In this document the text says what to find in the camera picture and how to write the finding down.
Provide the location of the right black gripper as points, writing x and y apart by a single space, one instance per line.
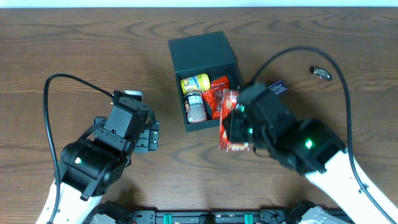
237 125

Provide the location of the small black candy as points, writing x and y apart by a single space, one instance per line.
320 73

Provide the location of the blue Eclipse mints box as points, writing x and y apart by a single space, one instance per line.
278 87

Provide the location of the yellow snack cup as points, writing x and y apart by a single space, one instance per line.
200 82

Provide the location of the Hello Panda biscuit box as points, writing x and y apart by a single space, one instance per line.
228 104

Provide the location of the red candy bag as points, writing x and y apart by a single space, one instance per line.
214 95

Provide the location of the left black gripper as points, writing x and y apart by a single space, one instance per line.
152 137

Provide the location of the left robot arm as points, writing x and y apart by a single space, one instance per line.
87 169

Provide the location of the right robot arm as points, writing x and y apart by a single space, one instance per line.
312 149

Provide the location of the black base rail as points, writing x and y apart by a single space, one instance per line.
304 212

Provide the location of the dark green open box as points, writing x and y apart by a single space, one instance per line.
207 53

